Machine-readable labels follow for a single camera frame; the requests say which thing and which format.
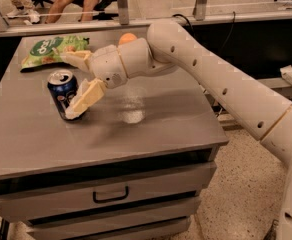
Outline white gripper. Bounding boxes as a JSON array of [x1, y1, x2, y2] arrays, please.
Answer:
[[60, 45, 128, 119]]

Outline blue pepsi can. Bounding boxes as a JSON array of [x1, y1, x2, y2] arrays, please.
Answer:
[[47, 69, 78, 121]]

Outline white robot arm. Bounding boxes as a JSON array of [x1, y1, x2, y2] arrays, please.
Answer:
[[61, 20, 292, 240]]

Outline green chip bag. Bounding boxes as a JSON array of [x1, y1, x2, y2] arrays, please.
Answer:
[[21, 35, 89, 69]]

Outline orange fruit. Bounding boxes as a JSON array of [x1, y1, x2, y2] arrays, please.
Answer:
[[119, 33, 137, 45]]

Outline black office chair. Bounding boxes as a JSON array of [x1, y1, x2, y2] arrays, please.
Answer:
[[22, 0, 119, 21]]

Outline standing person legs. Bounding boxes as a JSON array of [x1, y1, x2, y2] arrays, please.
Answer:
[[7, 0, 40, 24]]

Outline grey drawer cabinet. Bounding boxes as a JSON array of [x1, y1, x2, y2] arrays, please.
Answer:
[[0, 37, 227, 240]]

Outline black cable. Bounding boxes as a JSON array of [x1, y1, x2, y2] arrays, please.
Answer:
[[171, 11, 237, 57]]

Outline black drawer handle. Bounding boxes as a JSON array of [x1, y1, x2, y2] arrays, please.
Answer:
[[92, 186, 129, 204]]

